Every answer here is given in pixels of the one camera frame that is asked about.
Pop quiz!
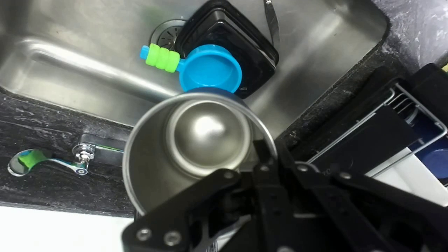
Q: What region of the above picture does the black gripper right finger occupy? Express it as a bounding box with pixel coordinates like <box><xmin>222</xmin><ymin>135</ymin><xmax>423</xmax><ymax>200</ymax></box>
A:
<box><xmin>279</xmin><ymin>147</ymin><xmax>448</xmax><ymax>252</ymax></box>

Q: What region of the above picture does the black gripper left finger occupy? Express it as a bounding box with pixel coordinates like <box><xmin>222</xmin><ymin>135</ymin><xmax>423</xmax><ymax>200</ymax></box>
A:
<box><xmin>122</xmin><ymin>138</ymin><xmax>287</xmax><ymax>252</ymax></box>

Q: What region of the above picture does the blue steel thermos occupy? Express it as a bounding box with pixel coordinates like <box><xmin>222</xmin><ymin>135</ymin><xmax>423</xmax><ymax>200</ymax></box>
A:
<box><xmin>122</xmin><ymin>88</ymin><xmax>280</xmax><ymax>218</ymax></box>

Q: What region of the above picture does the chrome sink faucet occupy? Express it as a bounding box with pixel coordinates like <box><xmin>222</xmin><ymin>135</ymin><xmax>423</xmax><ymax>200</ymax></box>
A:
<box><xmin>7</xmin><ymin>141</ymin><xmax>124</xmax><ymax>177</ymax></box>

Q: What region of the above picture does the sink drain strainer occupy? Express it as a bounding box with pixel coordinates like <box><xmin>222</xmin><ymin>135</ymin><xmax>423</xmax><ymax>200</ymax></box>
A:
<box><xmin>149</xmin><ymin>16</ymin><xmax>189</xmax><ymax>49</ymax></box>

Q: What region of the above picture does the stainless steel sink basin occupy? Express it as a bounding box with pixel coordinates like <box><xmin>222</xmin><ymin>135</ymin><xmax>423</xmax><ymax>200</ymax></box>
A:
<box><xmin>0</xmin><ymin>0</ymin><xmax>392</xmax><ymax>141</ymax></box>

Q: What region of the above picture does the white plate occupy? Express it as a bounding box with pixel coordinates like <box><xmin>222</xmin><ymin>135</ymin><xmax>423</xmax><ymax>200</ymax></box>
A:
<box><xmin>367</xmin><ymin>151</ymin><xmax>448</xmax><ymax>207</ymax></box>

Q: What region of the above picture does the black dish rack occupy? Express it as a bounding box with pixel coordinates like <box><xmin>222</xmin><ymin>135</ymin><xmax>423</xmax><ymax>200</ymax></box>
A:
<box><xmin>278</xmin><ymin>61</ymin><xmax>448</xmax><ymax>207</ymax></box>

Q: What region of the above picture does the dark blue cup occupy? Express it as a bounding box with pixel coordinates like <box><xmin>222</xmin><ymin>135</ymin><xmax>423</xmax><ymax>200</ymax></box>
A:
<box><xmin>412</xmin><ymin>110</ymin><xmax>448</xmax><ymax>182</ymax></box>

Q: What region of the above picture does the black square container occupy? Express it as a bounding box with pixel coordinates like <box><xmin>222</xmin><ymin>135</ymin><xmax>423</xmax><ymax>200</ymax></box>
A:
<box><xmin>174</xmin><ymin>0</ymin><xmax>282</xmax><ymax>99</ymax></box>

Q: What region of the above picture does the thin metal utensil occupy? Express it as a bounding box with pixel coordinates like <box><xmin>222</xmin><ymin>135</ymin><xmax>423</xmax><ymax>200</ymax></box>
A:
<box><xmin>262</xmin><ymin>0</ymin><xmax>282</xmax><ymax>44</ymax></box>

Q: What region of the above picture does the blue measuring cup green handle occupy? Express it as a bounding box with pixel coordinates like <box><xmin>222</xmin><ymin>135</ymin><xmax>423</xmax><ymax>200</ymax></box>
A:
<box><xmin>139</xmin><ymin>42</ymin><xmax>245</xmax><ymax>95</ymax></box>

